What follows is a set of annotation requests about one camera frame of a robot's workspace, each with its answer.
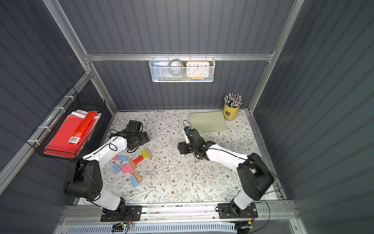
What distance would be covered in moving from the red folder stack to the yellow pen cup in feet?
2.68

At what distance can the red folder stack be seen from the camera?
2.23 ft

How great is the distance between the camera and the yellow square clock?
0.89m

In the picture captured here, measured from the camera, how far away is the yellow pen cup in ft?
3.34
